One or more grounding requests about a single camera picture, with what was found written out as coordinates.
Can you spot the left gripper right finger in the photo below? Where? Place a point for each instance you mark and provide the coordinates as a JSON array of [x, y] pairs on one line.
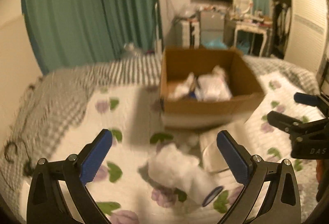
[[244, 166]]

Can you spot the white face mask pack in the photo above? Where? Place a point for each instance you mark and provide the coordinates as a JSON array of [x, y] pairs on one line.
[[212, 88]]

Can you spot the operator hand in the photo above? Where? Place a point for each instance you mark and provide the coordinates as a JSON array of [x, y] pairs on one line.
[[319, 170]]

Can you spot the white louvered wardrobe door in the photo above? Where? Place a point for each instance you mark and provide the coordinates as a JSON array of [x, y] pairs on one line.
[[307, 34]]

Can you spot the small grey refrigerator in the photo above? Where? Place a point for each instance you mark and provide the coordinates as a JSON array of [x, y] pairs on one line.
[[211, 24]]

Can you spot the white floral quilt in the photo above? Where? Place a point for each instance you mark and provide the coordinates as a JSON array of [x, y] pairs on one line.
[[122, 187]]

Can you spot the white oval vanity mirror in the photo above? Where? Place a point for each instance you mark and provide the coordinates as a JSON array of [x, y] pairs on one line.
[[242, 7]]

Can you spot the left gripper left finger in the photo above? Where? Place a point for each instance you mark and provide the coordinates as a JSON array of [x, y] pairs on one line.
[[81, 168]]

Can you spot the box of blue plastic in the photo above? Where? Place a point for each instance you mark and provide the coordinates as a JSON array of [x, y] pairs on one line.
[[214, 43]]

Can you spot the cream lace scrunchie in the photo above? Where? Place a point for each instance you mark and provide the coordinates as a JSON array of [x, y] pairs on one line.
[[219, 71]]

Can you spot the white dressing table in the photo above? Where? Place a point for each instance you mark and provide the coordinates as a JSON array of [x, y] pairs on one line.
[[252, 28]]

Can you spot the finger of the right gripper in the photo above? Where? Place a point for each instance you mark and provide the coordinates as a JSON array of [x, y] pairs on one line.
[[319, 101], [294, 126]]

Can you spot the brown cardboard box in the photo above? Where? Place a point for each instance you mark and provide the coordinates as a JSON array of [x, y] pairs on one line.
[[179, 73]]

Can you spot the white sock blue cuff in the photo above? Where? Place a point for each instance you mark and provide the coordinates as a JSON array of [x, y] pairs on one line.
[[175, 169]]

